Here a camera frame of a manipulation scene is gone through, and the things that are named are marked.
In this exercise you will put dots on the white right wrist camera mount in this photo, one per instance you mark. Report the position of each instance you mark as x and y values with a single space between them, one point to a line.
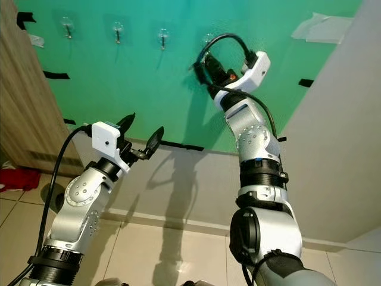
255 70

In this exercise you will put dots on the small white tape piece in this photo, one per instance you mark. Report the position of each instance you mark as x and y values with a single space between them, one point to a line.
37 40

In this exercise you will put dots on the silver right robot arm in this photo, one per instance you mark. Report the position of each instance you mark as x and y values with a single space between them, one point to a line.
271 226

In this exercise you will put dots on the clear adhesive wall hook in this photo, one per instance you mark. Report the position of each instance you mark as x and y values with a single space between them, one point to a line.
118 31
209 40
162 37
68 26

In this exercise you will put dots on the white paper patch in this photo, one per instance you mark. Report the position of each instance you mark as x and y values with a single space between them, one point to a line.
324 27

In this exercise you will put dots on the black tape strip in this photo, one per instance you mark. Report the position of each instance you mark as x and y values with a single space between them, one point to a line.
306 83
56 75
24 19
68 121
184 146

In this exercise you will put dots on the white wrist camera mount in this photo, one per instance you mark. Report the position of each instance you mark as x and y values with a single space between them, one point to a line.
255 70
107 142

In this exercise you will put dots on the green wall sheet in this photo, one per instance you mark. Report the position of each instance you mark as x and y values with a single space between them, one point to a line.
143 89

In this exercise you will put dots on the wooden door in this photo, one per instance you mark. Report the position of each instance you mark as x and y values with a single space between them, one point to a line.
30 101

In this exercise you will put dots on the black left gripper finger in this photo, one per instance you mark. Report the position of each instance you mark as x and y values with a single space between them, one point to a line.
125 121
155 142

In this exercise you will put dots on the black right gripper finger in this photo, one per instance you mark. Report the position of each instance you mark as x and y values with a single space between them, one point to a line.
200 70
206 56

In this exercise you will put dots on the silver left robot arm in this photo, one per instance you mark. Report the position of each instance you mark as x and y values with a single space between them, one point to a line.
74 208

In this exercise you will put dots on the red cloth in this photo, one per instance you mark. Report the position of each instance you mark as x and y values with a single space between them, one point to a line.
19 179

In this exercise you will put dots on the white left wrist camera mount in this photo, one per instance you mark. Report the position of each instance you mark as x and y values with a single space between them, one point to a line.
107 142

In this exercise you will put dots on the grey slipper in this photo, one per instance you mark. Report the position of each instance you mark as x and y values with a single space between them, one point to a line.
61 189
49 199

